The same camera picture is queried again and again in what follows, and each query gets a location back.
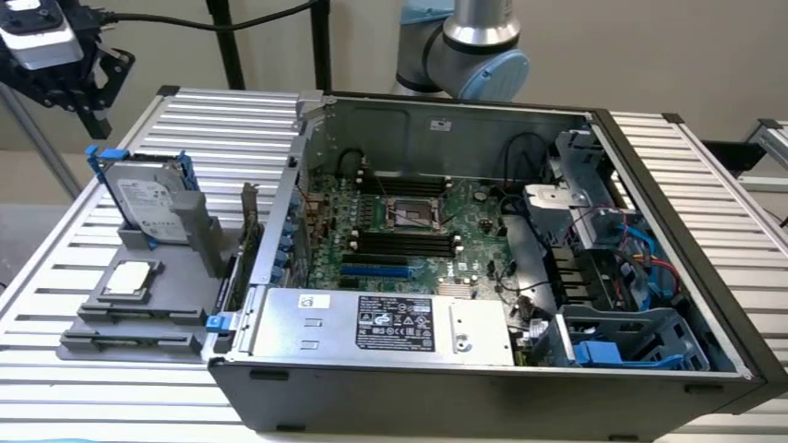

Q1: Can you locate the grey metal pole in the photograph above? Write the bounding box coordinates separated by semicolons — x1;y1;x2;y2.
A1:
0;85;83;198

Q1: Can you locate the blue data wire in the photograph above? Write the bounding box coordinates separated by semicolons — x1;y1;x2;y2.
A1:
608;216;676;311

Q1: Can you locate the CPU socket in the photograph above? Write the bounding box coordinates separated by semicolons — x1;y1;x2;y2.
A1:
380;196;449;233

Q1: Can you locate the silver power supply unit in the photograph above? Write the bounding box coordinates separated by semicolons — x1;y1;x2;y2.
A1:
249;287;517;366

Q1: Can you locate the grey disk bay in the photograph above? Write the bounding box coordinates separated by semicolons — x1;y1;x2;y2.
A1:
552;303;716;371

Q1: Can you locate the aluminium side table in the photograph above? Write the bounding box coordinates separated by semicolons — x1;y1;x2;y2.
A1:
700;117;788;196

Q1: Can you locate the black camera cable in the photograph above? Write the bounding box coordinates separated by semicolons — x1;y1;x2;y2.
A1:
79;0;329;34

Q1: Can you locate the black open PC case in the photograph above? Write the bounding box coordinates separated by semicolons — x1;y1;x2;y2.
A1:
205;90;771;434

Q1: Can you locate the grey parts rack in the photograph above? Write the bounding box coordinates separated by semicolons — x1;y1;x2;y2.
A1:
55;191;261;365

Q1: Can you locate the green motherboard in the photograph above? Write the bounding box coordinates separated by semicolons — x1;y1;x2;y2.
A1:
304;173;539;302

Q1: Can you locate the red wire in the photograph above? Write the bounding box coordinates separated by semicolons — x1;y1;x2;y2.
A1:
615;251;677;278

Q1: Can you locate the black stand pole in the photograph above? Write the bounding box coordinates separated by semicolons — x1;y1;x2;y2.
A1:
211;0;249;92
309;0;335;92

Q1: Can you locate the blue expansion slot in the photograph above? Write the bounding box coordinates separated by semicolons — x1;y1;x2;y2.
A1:
340;264;412;281

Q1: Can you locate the grey metal drive cage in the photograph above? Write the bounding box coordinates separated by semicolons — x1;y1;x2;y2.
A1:
521;128;624;234

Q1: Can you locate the disk in blue carrier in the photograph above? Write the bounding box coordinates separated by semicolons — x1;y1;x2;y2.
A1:
85;145;200;246

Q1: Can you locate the silver CPU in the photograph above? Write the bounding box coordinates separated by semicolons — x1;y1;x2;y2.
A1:
101;260;160;296

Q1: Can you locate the graphics card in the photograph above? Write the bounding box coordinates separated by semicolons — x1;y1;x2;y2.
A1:
221;182;265;311

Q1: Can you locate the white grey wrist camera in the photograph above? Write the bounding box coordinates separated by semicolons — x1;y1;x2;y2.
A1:
0;0;87;71

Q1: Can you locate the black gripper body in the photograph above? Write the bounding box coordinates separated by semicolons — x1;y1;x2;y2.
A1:
0;28;107;113

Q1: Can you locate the green RAM stick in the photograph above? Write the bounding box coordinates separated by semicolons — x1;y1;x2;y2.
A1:
103;311;181;325
89;338;187;351

